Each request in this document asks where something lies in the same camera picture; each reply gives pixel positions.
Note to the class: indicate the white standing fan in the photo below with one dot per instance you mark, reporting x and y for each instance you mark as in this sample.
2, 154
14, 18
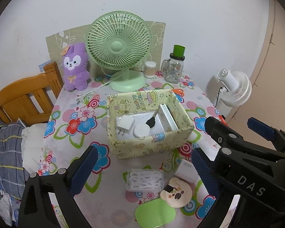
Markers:
238, 87

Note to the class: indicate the cotton swab container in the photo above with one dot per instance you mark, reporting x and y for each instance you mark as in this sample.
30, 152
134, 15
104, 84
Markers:
150, 69

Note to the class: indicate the floral tablecloth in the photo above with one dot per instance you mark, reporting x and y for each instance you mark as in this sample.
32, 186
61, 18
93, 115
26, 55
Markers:
75, 124

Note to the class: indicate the white slim box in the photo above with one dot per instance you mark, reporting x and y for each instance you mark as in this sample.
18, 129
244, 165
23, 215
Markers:
167, 121

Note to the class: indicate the white charger in box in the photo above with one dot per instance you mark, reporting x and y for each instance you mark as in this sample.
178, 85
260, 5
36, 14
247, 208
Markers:
125, 124

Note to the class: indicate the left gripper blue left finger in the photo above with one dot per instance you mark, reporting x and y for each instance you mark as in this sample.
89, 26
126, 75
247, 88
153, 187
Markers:
80, 169

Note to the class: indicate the green desk fan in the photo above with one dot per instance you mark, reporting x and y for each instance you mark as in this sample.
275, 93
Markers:
119, 40

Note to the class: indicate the white round container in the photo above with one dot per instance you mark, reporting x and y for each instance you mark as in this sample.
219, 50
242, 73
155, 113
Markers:
141, 130

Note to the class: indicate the purple plush bunny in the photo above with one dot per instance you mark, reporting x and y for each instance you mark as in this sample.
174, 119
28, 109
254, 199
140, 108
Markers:
75, 59

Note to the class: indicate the black key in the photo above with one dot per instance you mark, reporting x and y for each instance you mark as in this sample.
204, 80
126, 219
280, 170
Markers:
151, 122

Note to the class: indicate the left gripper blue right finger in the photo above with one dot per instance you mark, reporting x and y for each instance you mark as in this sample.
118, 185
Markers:
202, 164

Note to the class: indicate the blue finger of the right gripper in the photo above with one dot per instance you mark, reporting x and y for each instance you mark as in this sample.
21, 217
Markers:
262, 129

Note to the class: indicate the white pillow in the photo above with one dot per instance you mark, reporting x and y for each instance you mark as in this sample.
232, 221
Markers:
31, 146

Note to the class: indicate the round hedgehog tin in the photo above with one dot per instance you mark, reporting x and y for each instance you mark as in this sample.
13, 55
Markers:
177, 193

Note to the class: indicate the grey plaid bedding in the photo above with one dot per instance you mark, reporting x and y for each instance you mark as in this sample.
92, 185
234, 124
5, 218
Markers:
13, 176

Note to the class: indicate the clear floss pick box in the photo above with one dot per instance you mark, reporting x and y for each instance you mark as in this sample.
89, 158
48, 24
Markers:
145, 180

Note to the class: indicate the cartoon wall panel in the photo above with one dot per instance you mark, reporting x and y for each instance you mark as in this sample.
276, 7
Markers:
57, 42

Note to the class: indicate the wooden bed headboard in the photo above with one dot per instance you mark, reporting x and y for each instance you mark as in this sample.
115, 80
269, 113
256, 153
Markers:
27, 99

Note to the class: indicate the glass mason jar mug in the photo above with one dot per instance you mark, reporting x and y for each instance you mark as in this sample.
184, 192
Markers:
172, 68

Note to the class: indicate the orange handled scissors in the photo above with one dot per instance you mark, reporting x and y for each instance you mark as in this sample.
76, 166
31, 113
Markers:
179, 92

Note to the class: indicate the green plastic cup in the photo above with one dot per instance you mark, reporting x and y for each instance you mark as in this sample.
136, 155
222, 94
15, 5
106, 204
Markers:
178, 51

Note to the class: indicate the cartoon patterned storage box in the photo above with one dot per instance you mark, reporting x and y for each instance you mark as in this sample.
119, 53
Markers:
141, 105

